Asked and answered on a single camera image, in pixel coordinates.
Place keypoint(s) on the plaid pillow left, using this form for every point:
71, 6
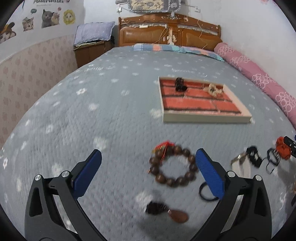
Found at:
157, 47

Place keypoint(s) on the wooden headboard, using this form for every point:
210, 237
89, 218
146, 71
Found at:
178, 30

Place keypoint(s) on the lavender dotted cushion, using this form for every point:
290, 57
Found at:
92, 32

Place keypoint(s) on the floral quilted window cover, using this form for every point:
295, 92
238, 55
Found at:
151, 6

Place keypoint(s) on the plaid pillow right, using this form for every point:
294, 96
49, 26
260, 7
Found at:
202, 52

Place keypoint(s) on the orange fabric scrunchie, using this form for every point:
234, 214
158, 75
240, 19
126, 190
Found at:
283, 150

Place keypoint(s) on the beige jewelry tray red lining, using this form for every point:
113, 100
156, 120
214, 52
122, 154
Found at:
202, 102

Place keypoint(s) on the brown pendant black tassel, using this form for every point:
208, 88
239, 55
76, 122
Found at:
155, 208

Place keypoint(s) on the wooden nightstand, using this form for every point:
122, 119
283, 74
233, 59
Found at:
86, 53

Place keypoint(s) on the pink rolled quilt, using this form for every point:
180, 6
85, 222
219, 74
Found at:
260, 78

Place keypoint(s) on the grey floral bedspread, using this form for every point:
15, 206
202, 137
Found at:
113, 105

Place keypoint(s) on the black bead scrunchie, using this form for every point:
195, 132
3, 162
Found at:
253, 156

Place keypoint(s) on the plaid pillow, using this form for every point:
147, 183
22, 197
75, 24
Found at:
202, 52
157, 47

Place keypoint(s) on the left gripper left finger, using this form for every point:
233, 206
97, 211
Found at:
42, 218

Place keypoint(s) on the cat wall stickers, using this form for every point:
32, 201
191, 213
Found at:
37, 18

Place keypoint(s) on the black claw hair clip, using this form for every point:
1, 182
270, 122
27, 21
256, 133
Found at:
180, 85

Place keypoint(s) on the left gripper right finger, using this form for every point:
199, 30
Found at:
243, 210

